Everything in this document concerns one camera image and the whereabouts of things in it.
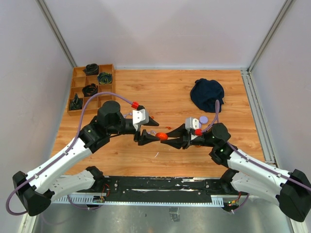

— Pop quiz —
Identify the black rolled tie top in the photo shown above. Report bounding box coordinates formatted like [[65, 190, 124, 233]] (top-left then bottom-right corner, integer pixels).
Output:
[[83, 63, 99, 76]]

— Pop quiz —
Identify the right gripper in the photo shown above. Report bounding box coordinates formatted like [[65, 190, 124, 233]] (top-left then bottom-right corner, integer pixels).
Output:
[[161, 124, 216, 150]]

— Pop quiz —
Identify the black orange rolled tie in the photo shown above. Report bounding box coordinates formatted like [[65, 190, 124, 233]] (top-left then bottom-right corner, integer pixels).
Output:
[[82, 83, 98, 97]]

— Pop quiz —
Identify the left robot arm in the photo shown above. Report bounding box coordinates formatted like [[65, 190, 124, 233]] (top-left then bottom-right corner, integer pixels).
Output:
[[13, 100, 159, 216]]

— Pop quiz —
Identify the navy blue cloth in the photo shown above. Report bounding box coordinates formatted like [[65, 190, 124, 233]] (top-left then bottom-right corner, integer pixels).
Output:
[[190, 78, 225, 113]]

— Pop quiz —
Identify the dark green folded tie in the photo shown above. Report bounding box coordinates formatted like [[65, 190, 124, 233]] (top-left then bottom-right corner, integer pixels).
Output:
[[69, 93, 83, 111]]

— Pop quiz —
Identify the green yellow rolled tie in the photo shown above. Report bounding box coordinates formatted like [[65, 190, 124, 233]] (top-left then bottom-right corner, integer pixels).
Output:
[[97, 72, 113, 84]]

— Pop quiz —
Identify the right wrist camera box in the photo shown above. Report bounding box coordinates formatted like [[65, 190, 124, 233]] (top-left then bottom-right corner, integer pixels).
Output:
[[185, 117, 202, 136]]

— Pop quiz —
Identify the wooden compartment tray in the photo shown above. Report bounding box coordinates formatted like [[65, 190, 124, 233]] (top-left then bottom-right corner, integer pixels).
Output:
[[67, 64, 115, 116]]

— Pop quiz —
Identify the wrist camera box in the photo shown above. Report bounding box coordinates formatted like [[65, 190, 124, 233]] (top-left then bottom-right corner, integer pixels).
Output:
[[185, 117, 202, 136], [132, 109, 149, 132]]

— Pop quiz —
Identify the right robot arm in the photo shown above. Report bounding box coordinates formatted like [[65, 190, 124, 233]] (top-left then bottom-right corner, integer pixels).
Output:
[[157, 123, 311, 222]]

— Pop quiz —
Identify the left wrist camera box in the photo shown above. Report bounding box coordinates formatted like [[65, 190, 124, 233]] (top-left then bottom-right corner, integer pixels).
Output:
[[132, 109, 149, 132]]

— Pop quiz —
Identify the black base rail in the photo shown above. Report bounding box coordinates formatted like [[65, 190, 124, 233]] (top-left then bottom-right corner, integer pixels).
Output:
[[78, 176, 239, 204]]

